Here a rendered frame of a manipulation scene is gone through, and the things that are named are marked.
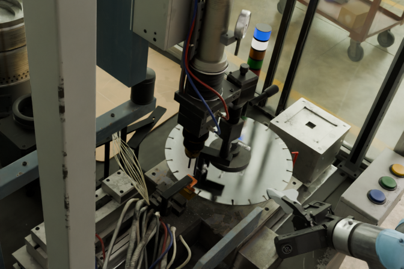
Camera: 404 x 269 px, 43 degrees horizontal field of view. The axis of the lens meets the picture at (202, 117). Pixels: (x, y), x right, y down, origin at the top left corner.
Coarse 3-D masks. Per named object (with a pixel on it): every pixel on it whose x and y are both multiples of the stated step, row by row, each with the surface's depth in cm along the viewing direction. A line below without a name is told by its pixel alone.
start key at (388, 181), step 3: (384, 177) 138; (387, 177) 138; (390, 177) 138; (381, 180) 137; (384, 180) 137; (387, 180) 137; (390, 180) 137; (393, 180) 137; (381, 183) 137; (384, 183) 136; (387, 183) 136; (390, 183) 136; (393, 183) 137; (384, 186) 136; (387, 186) 136; (390, 186) 136; (393, 186) 136
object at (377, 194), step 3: (375, 189) 134; (372, 192) 133; (375, 192) 133; (378, 192) 133; (381, 192) 133; (369, 195) 133; (372, 195) 132; (375, 195) 132; (378, 195) 132; (381, 195) 132; (384, 195) 133; (372, 198) 132; (375, 198) 131; (378, 198) 132; (381, 198) 132; (384, 198) 132; (375, 201) 132; (378, 201) 131; (381, 201) 131
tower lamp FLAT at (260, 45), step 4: (252, 40) 142; (256, 40) 140; (268, 40) 141; (252, 44) 142; (256, 44) 141; (260, 44) 141; (264, 44) 141; (256, 48) 142; (260, 48) 142; (264, 48) 142
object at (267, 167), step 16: (224, 112) 143; (176, 128) 135; (256, 128) 139; (176, 144) 130; (208, 144) 132; (256, 144) 134; (272, 144) 135; (176, 160) 126; (192, 160) 127; (256, 160) 130; (272, 160) 131; (288, 160) 131; (176, 176) 122; (192, 176) 123; (208, 176) 123; (224, 176) 124; (240, 176) 125; (256, 176) 126; (272, 176) 126; (288, 176) 127; (208, 192) 119; (224, 192) 120; (240, 192) 121; (256, 192) 122
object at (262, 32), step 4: (260, 24) 141; (264, 24) 141; (256, 28) 139; (260, 28) 139; (264, 28) 139; (268, 28) 140; (256, 32) 140; (260, 32) 138; (264, 32) 138; (268, 32) 139; (256, 36) 140; (260, 36) 139; (264, 36) 139; (268, 36) 140; (260, 40) 140; (264, 40) 140
